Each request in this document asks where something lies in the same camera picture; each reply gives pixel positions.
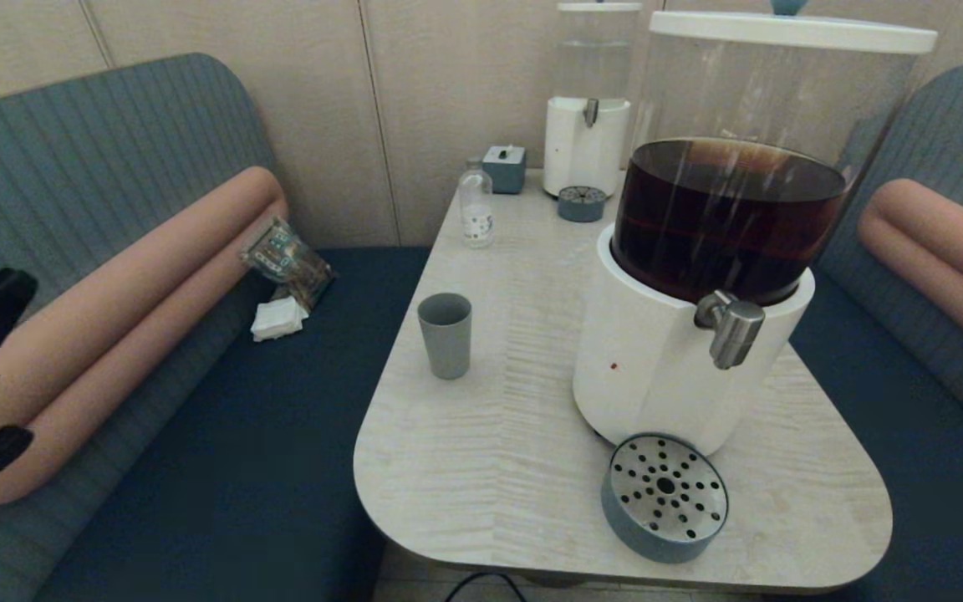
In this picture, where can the grey plastic cup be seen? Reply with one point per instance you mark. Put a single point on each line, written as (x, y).
(445, 339)

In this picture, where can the silver dispenser tap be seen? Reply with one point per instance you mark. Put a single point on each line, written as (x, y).
(732, 328)

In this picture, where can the clear plastic bottle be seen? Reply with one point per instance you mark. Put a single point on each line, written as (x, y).
(476, 217)

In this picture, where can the blue-grey tissue box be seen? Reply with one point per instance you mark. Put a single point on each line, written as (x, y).
(504, 170)

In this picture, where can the small blue-grey drip tray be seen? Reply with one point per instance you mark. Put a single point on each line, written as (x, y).
(582, 203)

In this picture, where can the small white water dispenser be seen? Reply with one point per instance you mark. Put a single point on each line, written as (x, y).
(582, 150)

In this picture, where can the large white tea dispenser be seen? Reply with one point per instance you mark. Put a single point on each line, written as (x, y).
(657, 351)

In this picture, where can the transparent snack packet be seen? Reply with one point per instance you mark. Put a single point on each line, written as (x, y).
(285, 255)

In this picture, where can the white folded napkin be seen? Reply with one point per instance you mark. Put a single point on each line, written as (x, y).
(278, 318)

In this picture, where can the large blue-grey drip tray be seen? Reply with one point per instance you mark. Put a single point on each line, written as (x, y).
(657, 502)

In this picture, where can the pink bolster cushion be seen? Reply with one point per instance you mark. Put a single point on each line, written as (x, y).
(114, 334)
(941, 242)

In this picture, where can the teal upholstered bench sofa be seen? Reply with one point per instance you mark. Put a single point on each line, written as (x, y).
(72, 150)
(950, 125)

